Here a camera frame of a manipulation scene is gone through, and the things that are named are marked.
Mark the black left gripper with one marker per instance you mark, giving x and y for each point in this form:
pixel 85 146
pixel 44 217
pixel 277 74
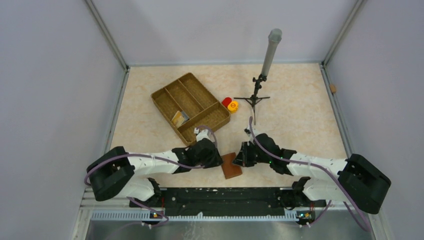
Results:
pixel 215 160

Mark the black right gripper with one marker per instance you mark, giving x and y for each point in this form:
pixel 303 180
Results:
pixel 242 158

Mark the brown leather card holder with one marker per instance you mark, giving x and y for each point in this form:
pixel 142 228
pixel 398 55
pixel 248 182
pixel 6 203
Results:
pixel 229 169

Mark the gold card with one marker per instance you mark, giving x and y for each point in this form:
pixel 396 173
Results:
pixel 179 118

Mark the woven brown divided tray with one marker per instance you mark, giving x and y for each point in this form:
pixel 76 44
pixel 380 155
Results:
pixel 188 94

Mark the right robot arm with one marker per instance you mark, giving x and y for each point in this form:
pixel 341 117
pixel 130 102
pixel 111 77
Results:
pixel 352 180

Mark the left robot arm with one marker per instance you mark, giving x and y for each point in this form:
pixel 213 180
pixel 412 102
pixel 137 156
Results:
pixel 119 173

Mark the orange cylinder button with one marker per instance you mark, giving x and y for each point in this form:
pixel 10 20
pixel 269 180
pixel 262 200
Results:
pixel 233 106

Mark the black tripod stand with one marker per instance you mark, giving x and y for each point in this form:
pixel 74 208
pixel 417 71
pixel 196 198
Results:
pixel 253 100

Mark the red cylinder button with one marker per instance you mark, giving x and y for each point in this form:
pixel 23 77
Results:
pixel 226 101

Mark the grey tube on stand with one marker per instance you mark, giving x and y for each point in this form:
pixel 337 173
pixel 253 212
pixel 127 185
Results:
pixel 274 38

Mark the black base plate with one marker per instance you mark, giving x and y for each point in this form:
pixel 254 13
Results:
pixel 230 201

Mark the small wooden wall block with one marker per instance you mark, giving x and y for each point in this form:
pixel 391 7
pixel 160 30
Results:
pixel 332 88

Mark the aluminium frame rail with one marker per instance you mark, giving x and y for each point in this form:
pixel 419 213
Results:
pixel 120 218

